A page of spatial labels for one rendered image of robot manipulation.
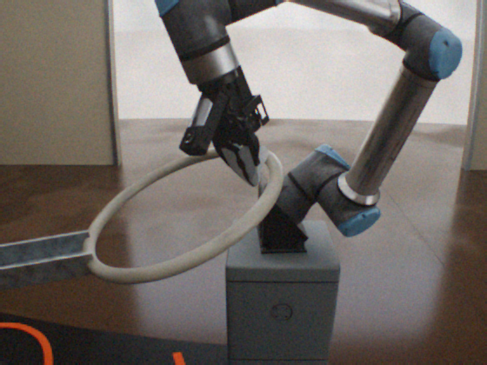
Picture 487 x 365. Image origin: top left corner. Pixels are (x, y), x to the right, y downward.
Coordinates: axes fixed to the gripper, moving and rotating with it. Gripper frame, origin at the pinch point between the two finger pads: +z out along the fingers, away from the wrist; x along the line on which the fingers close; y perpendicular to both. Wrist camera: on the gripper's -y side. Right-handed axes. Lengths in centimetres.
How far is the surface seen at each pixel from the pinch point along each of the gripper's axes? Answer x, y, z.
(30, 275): 35.9, -32.9, 0.6
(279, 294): 33, 26, 66
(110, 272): 20.0, -23.5, 4.4
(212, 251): 2.3, -13.0, 5.3
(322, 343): 23, 26, 93
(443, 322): 2, 112, 183
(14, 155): 564, 152, 61
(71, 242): 40.6, -19.6, 3.5
